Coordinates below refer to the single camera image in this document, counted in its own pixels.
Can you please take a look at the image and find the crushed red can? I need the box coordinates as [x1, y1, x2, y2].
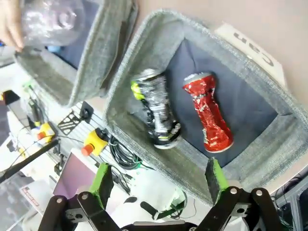
[182, 71, 234, 154]

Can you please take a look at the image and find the white sign Can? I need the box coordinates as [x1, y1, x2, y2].
[214, 21, 287, 89]

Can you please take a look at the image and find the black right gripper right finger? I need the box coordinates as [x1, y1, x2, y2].
[197, 157, 287, 231]

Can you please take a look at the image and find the crushed black can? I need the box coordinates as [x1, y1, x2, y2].
[130, 68, 181, 150]

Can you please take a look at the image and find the person's left hand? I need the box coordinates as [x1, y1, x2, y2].
[0, 0, 26, 52]

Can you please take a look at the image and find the grey fabric basket Can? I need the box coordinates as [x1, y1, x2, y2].
[103, 9, 308, 205]

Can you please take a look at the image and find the long black rod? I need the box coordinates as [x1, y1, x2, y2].
[0, 139, 60, 183]

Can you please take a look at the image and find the black cutout bracket plate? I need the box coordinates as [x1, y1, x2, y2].
[57, 109, 81, 135]

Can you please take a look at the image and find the screen with pink display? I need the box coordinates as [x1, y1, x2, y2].
[52, 148, 101, 200]

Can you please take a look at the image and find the large clear plastic bottle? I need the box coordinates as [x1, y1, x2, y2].
[21, 0, 85, 48]

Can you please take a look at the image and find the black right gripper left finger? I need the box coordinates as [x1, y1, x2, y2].
[38, 163, 121, 231]

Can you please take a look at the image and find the white device with red label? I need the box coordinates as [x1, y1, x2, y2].
[19, 180, 49, 210]

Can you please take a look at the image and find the coiled black cable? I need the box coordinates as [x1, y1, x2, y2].
[109, 134, 145, 170]

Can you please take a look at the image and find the aluminium frame profile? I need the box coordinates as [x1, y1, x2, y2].
[274, 187, 308, 231]

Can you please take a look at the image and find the black square mount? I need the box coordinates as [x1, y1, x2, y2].
[80, 101, 94, 118]

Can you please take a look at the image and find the white machine housing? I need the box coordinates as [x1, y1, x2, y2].
[115, 173, 193, 222]

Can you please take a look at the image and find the yellow emergency stop button box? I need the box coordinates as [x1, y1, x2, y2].
[81, 128, 109, 156]
[36, 122, 56, 140]

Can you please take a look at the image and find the grey fabric basket Plastic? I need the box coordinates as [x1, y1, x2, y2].
[14, 0, 139, 108]

